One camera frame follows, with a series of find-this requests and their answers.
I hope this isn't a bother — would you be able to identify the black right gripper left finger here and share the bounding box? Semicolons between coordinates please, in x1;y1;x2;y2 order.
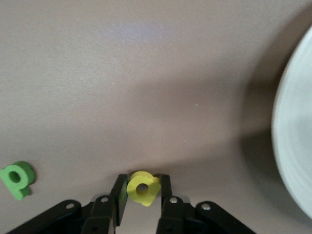
7;174;129;234

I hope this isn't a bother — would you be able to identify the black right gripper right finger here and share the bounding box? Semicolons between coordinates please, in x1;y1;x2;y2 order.
156;174;256;234

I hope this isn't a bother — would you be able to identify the yellow foam letter a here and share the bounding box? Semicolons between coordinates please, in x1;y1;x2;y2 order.
126;171;161;207

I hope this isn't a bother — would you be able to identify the green foam letter p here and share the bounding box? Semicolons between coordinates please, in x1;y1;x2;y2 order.
0;160;38;201

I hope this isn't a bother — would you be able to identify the brown table cover sheet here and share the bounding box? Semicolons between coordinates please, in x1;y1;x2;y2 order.
0;0;312;234

